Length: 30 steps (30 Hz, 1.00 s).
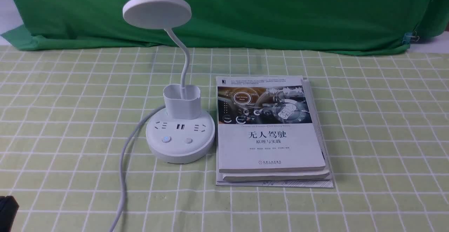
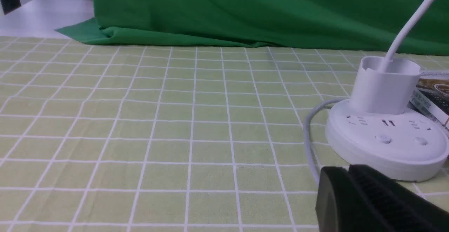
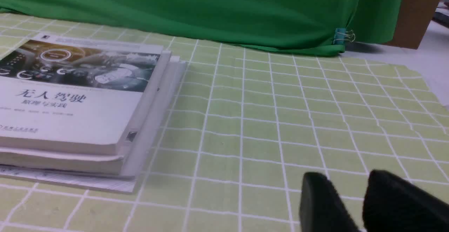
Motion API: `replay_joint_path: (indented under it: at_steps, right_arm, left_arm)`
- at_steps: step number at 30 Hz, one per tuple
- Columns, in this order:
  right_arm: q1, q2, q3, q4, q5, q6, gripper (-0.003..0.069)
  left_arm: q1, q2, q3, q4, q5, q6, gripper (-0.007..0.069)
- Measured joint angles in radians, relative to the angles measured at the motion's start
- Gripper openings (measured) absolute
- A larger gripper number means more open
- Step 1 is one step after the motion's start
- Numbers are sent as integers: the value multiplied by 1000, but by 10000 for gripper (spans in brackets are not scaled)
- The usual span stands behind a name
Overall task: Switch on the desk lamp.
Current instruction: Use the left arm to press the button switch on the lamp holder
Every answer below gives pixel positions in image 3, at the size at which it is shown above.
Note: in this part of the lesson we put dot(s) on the green checkered tablecloth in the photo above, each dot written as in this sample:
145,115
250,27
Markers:
241,131

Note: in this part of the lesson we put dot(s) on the green backdrop cloth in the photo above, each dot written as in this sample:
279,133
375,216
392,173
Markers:
280,26

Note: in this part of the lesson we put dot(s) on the white top book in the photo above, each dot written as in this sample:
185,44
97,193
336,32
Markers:
75,95

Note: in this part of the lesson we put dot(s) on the white middle book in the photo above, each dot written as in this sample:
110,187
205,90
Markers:
132,154

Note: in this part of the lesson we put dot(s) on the white book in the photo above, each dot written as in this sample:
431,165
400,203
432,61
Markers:
132,154
75,95

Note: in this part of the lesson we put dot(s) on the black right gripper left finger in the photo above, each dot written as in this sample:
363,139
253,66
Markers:
321,208

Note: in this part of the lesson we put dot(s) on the teal binder clip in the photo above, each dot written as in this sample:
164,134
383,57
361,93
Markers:
342,35

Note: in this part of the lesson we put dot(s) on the brown cardboard box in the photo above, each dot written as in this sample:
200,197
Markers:
413,20

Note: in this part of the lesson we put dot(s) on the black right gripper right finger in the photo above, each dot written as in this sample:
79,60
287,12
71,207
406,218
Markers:
392,204

